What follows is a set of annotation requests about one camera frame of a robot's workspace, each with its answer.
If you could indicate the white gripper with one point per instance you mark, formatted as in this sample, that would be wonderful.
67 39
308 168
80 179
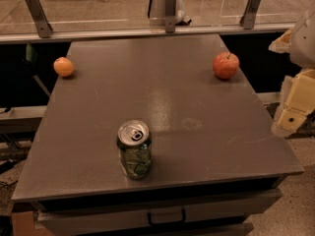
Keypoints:
304 44

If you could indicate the green soda can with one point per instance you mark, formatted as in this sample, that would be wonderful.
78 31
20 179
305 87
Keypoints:
134 145

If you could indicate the red apple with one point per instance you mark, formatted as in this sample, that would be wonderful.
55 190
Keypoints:
225 65

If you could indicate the orange fruit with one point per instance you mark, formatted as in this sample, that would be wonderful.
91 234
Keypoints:
63 67

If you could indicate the right metal rail bracket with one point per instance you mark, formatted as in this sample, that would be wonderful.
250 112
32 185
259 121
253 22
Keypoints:
249 17

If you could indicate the metal rail bracket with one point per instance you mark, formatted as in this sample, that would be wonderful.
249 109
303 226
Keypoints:
249 17
170 10
42 25

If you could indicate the middle metal rail bracket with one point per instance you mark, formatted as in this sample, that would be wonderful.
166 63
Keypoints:
170 10

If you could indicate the horizontal metal rail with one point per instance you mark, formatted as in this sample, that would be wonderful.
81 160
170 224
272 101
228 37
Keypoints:
130 33

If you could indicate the left metal rail bracket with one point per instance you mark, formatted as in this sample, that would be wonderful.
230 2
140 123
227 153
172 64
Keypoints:
42 25

